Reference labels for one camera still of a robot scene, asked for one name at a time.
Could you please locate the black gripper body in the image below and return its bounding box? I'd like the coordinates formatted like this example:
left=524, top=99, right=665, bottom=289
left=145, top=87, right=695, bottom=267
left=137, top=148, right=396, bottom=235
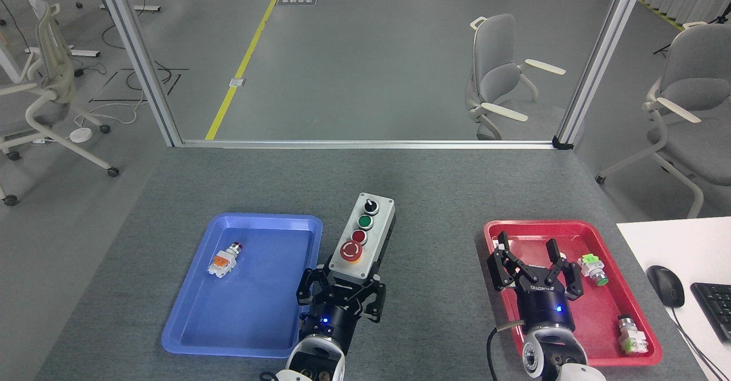
left=302, top=302, right=364, bottom=354
left=513, top=285, right=576, bottom=335

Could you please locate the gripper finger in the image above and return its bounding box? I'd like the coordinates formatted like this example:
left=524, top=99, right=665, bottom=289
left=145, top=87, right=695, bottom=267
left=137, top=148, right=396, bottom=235
left=487, top=231, right=535, bottom=292
left=343, top=274, right=387, bottom=323
left=544, top=239, right=585, bottom=303
left=296, top=267, right=338, bottom=314

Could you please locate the grey control box with buttons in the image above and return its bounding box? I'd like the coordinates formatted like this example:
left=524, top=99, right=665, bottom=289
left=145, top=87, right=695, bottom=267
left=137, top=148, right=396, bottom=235
left=328, top=192, right=396, bottom=282

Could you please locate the silver push button green block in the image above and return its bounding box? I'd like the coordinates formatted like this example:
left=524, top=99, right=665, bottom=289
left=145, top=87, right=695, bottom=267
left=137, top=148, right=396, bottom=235
left=617, top=314, right=650, bottom=355

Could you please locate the red push button orange block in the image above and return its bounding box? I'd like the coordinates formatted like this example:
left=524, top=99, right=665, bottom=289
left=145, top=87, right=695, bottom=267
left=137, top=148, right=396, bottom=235
left=207, top=243, right=244, bottom=279

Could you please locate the red plastic tray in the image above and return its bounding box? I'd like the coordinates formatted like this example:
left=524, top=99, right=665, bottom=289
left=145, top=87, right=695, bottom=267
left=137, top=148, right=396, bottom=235
left=483, top=219, right=664, bottom=368

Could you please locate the blue plastic tray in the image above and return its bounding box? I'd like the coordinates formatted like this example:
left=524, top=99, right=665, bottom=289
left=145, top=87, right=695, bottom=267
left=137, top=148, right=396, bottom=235
left=162, top=213, right=324, bottom=360

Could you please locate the black computer mouse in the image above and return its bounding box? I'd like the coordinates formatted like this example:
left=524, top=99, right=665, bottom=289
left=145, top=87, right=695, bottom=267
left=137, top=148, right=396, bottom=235
left=646, top=264, right=686, bottom=308

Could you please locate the white side table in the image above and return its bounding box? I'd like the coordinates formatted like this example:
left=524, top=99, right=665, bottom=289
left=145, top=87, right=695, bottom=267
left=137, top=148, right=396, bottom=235
left=616, top=216, right=731, bottom=381

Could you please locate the black keyboard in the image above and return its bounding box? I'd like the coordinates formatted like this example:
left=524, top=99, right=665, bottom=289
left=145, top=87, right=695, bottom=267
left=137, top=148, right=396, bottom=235
left=690, top=282, right=731, bottom=343

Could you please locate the grey office chair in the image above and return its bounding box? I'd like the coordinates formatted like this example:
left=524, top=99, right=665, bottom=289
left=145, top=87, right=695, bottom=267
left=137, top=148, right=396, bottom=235
left=465, top=14, right=567, bottom=141
left=595, top=22, right=731, bottom=219

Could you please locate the white desk foot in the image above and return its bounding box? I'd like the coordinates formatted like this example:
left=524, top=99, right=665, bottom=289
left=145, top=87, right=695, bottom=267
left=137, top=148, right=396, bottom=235
left=25, top=47, right=101, bottom=58
left=99, top=4, right=162, bottom=13

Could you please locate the white mesh office chair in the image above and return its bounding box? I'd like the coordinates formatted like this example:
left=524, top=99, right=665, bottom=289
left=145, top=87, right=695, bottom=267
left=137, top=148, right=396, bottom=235
left=0, top=1, right=121, bottom=207

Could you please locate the green push button switch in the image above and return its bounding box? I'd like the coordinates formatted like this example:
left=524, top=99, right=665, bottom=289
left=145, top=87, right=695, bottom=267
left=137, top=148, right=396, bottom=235
left=577, top=253, right=610, bottom=288

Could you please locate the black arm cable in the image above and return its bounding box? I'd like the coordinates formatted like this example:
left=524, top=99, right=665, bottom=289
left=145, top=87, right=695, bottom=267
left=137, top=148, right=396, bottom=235
left=485, top=319, right=526, bottom=381

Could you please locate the black mouse cable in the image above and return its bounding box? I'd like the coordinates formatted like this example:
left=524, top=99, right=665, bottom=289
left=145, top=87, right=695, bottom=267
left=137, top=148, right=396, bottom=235
left=669, top=306, right=726, bottom=381

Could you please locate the silver aluminium rail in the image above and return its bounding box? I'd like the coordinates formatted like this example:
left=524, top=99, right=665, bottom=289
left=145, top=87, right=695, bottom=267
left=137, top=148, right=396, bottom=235
left=180, top=139, right=557, bottom=150

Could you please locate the silver aluminium post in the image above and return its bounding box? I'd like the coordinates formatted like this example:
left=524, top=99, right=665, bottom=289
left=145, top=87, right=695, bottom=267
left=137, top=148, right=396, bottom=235
left=555, top=0, right=652, bottom=147
left=91, top=0, right=183, bottom=148

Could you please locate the white floor cable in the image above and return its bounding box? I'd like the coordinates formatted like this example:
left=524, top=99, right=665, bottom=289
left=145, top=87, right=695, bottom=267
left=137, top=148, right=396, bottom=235
left=74, top=91, right=150, bottom=131

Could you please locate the black floor cable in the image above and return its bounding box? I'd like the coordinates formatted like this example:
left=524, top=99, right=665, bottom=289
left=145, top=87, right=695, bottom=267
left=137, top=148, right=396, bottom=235
left=102, top=21, right=190, bottom=103

